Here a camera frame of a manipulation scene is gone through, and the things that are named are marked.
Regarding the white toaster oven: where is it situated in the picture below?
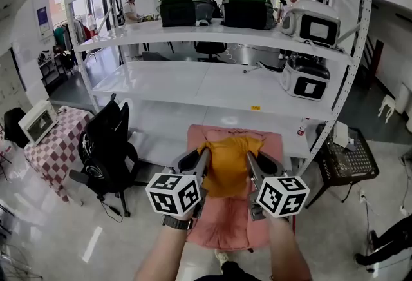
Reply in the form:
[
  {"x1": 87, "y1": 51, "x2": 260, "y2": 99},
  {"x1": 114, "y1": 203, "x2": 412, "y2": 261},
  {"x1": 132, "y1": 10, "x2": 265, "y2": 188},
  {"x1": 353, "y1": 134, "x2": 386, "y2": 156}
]
[{"x1": 17, "y1": 99, "x2": 59, "y2": 147}]

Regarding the blue wall poster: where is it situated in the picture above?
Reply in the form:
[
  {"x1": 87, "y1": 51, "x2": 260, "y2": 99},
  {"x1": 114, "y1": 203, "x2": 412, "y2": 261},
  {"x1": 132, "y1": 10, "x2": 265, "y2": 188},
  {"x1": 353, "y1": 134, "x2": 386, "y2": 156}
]
[{"x1": 36, "y1": 6, "x2": 52, "y2": 34}]

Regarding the black mesh side table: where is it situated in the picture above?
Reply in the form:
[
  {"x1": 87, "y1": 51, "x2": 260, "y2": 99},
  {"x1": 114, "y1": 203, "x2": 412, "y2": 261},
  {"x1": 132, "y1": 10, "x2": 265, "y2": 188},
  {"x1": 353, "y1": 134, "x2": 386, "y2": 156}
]
[{"x1": 304, "y1": 124, "x2": 380, "y2": 209}]

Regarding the black floor cable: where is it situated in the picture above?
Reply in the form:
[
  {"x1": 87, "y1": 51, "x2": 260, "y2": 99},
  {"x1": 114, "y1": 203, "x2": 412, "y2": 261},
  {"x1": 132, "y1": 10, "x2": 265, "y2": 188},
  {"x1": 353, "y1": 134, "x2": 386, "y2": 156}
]
[{"x1": 98, "y1": 199, "x2": 124, "y2": 224}]

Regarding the white stool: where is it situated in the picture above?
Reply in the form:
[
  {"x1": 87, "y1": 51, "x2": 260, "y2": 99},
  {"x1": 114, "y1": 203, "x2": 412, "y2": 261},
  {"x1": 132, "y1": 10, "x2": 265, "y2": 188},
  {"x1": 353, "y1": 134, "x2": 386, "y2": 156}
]
[{"x1": 377, "y1": 93, "x2": 397, "y2": 124}]

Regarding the black swivel chair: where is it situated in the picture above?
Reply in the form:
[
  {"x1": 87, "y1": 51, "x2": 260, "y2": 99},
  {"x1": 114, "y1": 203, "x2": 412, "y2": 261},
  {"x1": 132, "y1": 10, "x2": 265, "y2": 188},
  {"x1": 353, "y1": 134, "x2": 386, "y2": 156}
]
[{"x1": 194, "y1": 41, "x2": 229, "y2": 64}]

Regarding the small dark storage shelf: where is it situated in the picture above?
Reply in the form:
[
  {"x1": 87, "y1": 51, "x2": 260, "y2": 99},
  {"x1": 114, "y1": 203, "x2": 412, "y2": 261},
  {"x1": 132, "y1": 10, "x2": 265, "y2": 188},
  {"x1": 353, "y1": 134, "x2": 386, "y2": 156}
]
[{"x1": 37, "y1": 48, "x2": 71, "y2": 88}]

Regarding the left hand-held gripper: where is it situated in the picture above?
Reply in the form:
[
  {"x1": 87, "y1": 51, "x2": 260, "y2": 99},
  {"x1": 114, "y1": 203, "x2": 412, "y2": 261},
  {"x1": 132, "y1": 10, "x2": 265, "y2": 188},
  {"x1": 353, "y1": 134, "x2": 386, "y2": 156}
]
[{"x1": 145, "y1": 146, "x2": 212, "y2": 220}]

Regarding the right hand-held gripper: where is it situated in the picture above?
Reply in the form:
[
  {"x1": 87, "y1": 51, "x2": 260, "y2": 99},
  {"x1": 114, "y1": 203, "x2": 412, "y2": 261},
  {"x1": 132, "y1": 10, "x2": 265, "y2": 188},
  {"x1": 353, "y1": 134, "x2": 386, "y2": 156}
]
[{"x1": 245, "y1": 150, "x2": 311, "y2": 222}]

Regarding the white spray bottle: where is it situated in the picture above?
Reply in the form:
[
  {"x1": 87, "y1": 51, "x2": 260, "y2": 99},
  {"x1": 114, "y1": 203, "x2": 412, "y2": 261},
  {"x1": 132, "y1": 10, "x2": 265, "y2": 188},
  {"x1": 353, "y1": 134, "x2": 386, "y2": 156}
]
[{"x1": 296, "y1": 117, "x2": 311, "y2": 137}]

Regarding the black bag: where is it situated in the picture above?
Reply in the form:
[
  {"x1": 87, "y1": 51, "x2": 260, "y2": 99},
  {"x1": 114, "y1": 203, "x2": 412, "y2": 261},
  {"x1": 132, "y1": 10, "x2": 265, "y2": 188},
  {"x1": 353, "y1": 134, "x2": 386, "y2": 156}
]
[{"x1": 3, "y1": 107, "x2": 30, "y2": 149}]

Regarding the person's right forearm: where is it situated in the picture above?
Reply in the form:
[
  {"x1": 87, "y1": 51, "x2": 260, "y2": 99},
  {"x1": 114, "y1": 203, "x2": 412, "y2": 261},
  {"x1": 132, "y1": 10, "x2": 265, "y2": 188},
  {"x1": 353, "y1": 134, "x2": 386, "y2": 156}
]
[{"x1": 265, "y1": 213, "x2": 314, "y2": 281}]

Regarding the pink cloth covered seat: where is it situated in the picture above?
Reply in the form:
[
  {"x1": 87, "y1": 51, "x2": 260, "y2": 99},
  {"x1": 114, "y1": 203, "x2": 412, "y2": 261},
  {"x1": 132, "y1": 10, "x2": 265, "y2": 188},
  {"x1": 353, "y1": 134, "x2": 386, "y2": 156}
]
[{"x1": 185, "y1": 124, "x2": 285, "y2": 253}]

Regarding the white metal shelf rack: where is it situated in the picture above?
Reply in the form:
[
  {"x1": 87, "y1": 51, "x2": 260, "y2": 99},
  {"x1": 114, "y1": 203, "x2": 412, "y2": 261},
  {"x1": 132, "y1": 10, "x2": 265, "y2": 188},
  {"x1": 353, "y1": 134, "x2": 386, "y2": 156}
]
[{"x1": 62, "y1": 0, "x2": 375, "y2": 178}]

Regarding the clothes rack with garments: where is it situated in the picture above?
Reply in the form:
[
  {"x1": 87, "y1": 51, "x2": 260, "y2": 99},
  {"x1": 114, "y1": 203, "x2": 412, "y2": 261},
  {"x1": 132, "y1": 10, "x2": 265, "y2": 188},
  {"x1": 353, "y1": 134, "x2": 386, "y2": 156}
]
[{"x1": 52, "y1": 14, "x2": 93, "y2": 46}]

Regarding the green and black case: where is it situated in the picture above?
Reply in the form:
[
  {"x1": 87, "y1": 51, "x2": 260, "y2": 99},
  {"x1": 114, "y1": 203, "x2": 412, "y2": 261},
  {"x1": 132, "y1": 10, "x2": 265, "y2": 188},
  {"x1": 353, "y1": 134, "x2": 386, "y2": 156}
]
[
  {"x1": 158, "y1": 0, "x2": 216, "y2": 28},
  {"x1": 221, "y1": 0, "x2": 277, "y2": 31}
]

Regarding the checkered cloth covered table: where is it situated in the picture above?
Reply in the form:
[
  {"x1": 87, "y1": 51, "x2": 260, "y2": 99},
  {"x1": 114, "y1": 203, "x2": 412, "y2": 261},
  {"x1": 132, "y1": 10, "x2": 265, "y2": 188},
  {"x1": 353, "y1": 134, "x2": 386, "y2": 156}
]
[{"x1": 23, "y1": 106, "x2": 93, "y2": 204}]

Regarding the white waste bin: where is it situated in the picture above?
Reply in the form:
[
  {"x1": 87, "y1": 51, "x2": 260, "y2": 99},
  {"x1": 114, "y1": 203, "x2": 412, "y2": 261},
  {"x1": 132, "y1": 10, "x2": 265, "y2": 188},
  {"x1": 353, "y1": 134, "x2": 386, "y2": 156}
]
[{"x1": 395, "y1": 82, "x2": 412, "y2": 115}]

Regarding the white appliance with black panel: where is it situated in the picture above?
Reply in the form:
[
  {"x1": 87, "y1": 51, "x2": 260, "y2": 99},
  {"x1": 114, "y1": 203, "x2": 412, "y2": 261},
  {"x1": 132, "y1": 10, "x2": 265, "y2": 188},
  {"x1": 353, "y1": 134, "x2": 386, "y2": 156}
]
[{"x1": 279, "y1": 53, "x2": 332, "y2": 102}]

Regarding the black office chair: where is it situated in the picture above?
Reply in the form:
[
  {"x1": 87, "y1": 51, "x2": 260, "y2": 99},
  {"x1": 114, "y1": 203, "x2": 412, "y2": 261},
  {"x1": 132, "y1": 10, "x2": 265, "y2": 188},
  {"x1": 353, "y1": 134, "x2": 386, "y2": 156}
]
[{"x1": 68, "y1": 93, "x2": 141, "y2": 218}]

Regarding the person's dark clothing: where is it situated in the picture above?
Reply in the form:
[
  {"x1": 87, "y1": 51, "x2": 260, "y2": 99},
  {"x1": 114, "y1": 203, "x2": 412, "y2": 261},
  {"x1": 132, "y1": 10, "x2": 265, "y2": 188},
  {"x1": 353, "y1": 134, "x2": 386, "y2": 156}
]
[{"x1": 192, "y1": 260, "x2": 262, "y2": 281}]

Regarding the person's left forearm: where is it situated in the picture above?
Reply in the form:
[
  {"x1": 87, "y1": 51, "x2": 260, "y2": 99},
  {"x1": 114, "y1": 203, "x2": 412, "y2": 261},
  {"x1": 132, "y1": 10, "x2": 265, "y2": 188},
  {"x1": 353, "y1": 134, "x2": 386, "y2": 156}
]
[{"x1": 133, "y1": 215, "x2": 194, "y2": 281}]

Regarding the black wristwatch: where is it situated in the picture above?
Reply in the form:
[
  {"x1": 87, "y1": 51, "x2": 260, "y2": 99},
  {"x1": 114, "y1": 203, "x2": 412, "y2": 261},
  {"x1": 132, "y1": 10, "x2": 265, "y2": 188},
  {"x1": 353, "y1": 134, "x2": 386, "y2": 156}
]
[{"x1": 162, "y1": 214, "x2": 194, "y2": 231}]

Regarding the yellow pillow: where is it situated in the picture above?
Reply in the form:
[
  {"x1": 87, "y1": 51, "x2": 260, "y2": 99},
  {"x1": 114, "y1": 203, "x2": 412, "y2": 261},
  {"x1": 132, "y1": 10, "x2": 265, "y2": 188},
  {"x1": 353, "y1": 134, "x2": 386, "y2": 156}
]
[{"x1": 196, "y1": 135, "x2": 265, "y2": 199}]

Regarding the white appliance with dark window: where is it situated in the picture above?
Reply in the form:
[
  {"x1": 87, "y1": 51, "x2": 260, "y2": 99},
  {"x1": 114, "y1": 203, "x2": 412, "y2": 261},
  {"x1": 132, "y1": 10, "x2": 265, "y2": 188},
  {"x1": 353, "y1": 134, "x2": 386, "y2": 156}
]
[{"x1": 279, "y1": 0, "x2": 342, "y2": 49}]

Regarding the white box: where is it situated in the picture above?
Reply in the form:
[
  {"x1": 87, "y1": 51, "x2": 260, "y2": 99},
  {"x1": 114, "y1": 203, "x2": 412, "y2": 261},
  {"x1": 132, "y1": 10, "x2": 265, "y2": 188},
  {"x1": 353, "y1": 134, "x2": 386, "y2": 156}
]
[{"x1": 332, "y1": 121, "x2": 359, "y2": 152}]

